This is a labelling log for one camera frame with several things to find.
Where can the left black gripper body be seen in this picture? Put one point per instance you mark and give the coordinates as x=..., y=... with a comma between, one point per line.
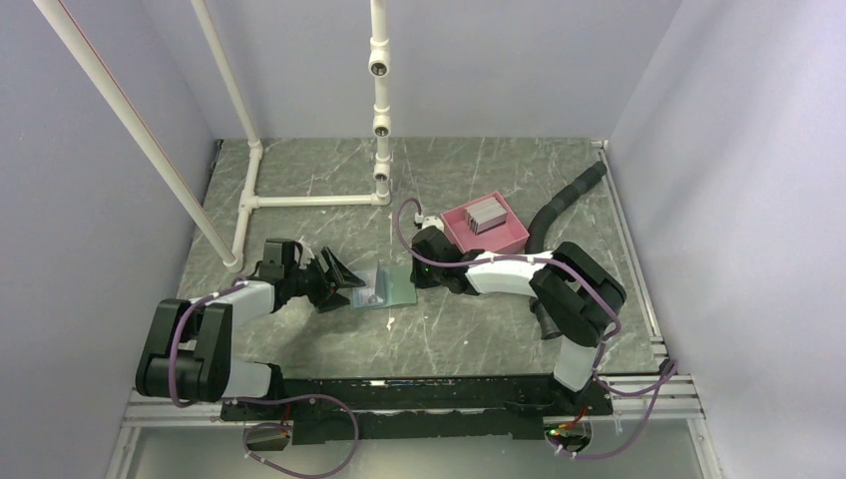
x=311, y=281

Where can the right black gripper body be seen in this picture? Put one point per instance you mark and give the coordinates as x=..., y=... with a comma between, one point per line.
x=425, y=276

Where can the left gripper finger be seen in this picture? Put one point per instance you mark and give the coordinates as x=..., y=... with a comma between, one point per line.
x=337, y=274
x=328, y=301

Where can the green card holder wallet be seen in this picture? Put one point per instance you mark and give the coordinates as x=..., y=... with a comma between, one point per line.
x=384, y=286

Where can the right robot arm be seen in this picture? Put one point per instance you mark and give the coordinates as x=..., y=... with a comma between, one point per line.
x=581, y=299

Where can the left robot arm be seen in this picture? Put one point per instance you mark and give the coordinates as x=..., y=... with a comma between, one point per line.
x=187, y=357

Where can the grey card stack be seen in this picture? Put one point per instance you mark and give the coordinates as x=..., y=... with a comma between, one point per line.
x=485, y=215

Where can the pink plastic tray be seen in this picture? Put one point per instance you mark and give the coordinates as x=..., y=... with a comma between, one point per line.
x=509, y=237

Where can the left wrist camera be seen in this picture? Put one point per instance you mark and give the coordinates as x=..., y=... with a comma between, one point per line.
x=280, y=259

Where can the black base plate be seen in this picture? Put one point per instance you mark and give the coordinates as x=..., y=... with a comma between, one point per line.
x=518, y=406

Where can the white pvc pipe frame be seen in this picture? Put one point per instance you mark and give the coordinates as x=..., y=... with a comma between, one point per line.
x=60, y=19

